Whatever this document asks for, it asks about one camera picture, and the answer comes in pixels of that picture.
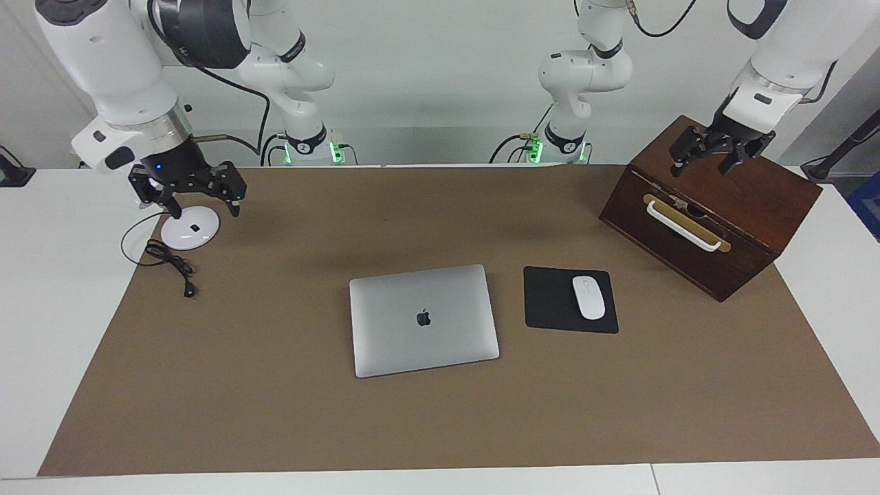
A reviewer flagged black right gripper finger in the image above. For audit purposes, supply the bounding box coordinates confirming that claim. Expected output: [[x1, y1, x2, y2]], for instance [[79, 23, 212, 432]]
[[129, 167, 184, 219], [210, 161, 248, 219]]

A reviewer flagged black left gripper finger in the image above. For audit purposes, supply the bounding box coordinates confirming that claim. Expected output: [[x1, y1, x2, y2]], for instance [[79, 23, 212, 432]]
[[718, 141, 760, 176], [670, 126, 712, 178]]

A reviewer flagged silver laptop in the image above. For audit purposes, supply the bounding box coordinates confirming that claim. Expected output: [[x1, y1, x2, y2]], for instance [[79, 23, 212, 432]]
[[349, 264, 501, 379]]

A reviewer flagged dark brown wooden box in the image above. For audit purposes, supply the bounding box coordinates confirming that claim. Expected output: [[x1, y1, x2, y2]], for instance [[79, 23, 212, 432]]
[[599, 115, 823, 303]]

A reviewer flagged white desk lamp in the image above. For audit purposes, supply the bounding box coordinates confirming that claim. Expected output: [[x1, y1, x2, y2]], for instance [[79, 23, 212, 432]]
[[161, 205, 221, 251]]

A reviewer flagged black tripod stand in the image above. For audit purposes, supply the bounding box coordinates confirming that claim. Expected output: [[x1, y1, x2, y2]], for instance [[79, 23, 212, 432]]
[[801, 110, 880, 182]]

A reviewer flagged blue crate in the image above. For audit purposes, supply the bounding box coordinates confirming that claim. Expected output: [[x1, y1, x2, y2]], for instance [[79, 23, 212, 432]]
[[847, 170, 880, 243]]

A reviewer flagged white computer mouse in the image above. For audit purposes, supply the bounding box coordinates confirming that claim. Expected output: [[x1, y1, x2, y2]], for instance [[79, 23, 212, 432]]
[[572, 276, 606, 321]]

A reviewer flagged black mouse pad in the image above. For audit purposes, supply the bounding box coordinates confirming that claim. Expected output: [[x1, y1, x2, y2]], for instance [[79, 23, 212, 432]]
[[523, 266, 619, 335]]

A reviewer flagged brown table mat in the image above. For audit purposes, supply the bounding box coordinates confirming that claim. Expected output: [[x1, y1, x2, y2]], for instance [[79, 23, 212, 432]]
[[38, 165, 880, 477]]

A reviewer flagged brass box handle plate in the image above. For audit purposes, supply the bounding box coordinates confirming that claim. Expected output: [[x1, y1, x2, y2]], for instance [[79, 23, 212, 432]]
[[643, 193, 732, 254]]

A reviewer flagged black lamp power cable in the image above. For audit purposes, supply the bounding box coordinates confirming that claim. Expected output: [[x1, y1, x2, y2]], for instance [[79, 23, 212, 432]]
[[121, 210, 200, 298]]

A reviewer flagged white box handle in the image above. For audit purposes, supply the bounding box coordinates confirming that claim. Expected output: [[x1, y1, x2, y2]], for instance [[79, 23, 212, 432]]
[[646, 199, 723, 252]]

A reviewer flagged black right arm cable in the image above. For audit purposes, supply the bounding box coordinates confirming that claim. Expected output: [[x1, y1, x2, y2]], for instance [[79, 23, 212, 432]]
[[148, 0, 270, 167]]

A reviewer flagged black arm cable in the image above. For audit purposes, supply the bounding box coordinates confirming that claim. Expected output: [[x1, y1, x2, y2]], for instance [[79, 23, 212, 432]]
[[626, 0, 699, 39], [148, 0, 270, 167]]

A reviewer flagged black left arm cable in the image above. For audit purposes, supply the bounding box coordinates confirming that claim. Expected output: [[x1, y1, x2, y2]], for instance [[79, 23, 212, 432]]
[[626, 0, 699, 39]]

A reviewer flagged black clamp mount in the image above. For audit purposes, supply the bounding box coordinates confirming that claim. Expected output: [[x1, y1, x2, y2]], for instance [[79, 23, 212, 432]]
[[0, 146, 36, 188]]

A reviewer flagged black left base cable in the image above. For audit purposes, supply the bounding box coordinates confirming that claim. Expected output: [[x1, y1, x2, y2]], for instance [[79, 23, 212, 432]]
[[489, 103, 556, 164]]

